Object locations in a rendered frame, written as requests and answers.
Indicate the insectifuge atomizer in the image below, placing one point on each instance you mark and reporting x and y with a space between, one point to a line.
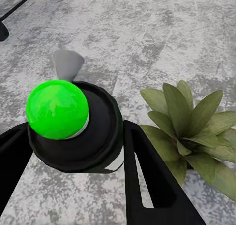
74 127

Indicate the charcoal grill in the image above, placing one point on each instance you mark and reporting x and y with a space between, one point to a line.
4 31

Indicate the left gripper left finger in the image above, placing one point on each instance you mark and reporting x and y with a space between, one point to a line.
15 153

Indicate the pot plant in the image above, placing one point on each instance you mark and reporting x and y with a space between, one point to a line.
192 139

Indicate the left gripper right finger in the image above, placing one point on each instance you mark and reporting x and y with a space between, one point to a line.
171 205

